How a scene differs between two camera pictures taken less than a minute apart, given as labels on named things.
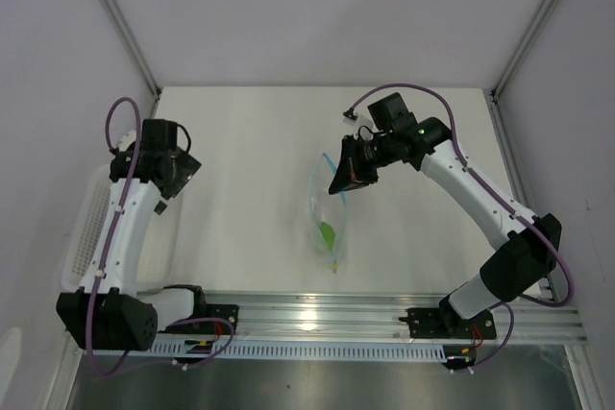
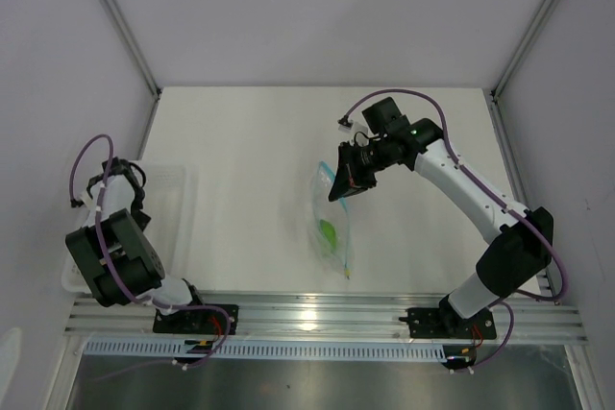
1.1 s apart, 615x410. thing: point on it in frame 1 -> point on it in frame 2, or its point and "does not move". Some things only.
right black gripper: [351, 173] does not move
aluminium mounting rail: [377, 317] does not move
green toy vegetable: [328, 233] does not move
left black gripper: [185, 168] -> [141, 220]
